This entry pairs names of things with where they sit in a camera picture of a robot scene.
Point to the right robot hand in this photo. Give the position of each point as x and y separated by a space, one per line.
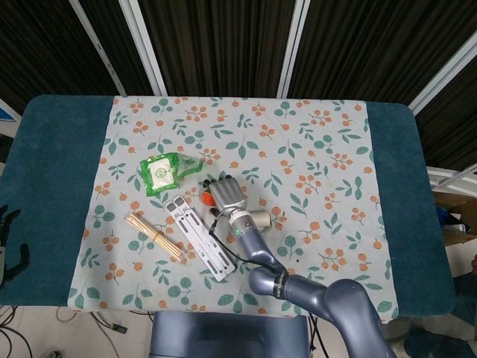
227 192

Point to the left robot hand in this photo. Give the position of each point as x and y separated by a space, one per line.
16 261

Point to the small orange object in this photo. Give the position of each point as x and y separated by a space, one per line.
207 198

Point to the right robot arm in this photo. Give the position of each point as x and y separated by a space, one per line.
335 298

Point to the white folding laptop stand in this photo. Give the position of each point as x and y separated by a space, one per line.
203 238

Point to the green white wipe packet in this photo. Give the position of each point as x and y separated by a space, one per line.
160 175

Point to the clear plastic suction hook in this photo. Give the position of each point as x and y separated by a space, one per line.
185 256

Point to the floral printed tablecloth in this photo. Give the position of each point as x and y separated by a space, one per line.
298 149

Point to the wooden stick bundle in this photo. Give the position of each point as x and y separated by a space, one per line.
156 235

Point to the teal table cover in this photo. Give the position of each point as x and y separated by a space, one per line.
56 168

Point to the blue grey robot torso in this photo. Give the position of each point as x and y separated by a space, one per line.
229 335

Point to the brown cardboard box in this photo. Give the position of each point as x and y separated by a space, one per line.
456 216

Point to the white double frame post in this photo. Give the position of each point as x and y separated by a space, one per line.
143 48

